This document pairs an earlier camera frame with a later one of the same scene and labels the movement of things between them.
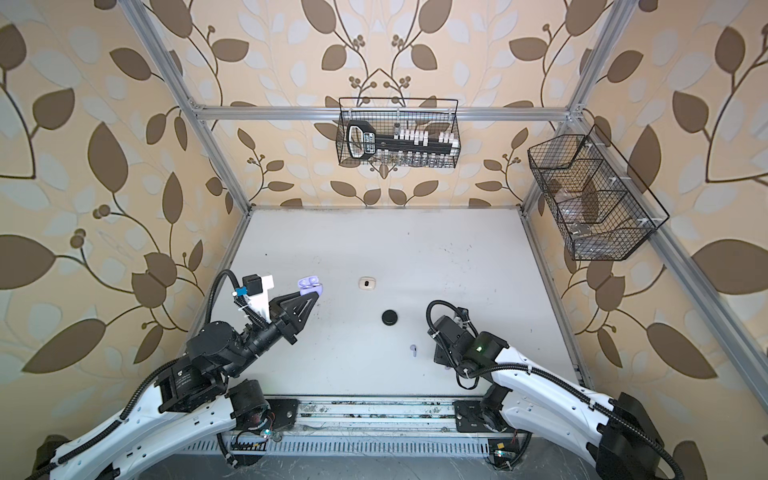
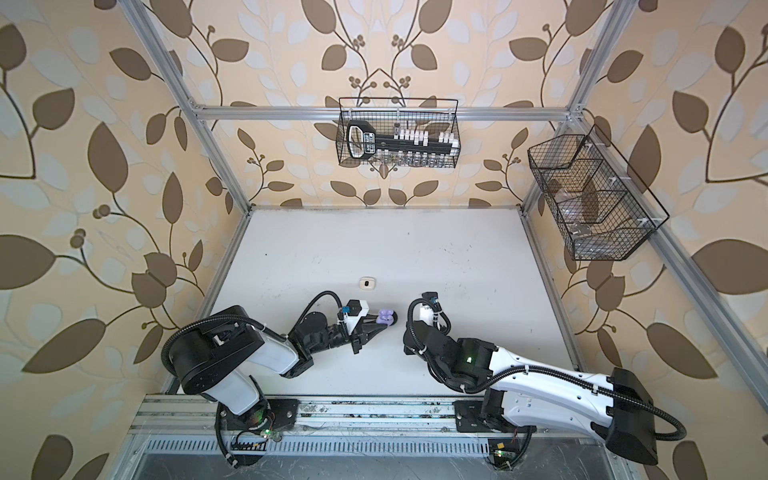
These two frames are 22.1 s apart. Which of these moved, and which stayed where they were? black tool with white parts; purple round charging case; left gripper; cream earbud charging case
Moved: left gripper; purple round charging case
Stayed: black tool with white parts; cream earbud charging case
